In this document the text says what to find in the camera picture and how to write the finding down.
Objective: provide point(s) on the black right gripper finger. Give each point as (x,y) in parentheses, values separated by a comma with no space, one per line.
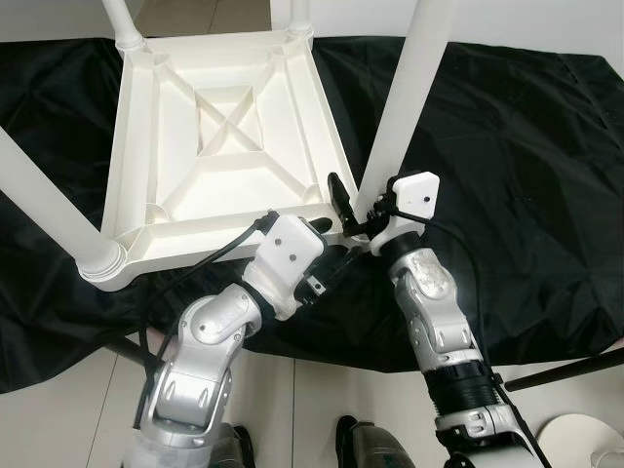
(341,200)

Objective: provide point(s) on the white tapered plastic table leg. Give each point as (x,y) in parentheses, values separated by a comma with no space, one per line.
(405,88)
(297,15)
(122,19)
(39,195)

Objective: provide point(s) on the white plastic children table top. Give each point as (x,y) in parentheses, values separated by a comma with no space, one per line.
(156,146)

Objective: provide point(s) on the black cloth table cover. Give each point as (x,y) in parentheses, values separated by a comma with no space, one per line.
(536,146)

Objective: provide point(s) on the dark robot right foot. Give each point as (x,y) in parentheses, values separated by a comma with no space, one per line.
(375,444)

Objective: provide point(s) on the grey robot left foot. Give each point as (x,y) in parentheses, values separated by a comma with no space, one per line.
(234,447)

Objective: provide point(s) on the white round object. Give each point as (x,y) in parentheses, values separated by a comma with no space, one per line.
(585,444)

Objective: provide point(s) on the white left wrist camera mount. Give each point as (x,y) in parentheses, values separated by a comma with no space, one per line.
(288,253)

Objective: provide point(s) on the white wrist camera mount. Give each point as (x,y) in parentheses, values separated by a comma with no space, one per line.
(288,253)
(414,195)

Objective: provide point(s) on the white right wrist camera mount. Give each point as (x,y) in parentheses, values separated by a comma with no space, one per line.
(414,195)

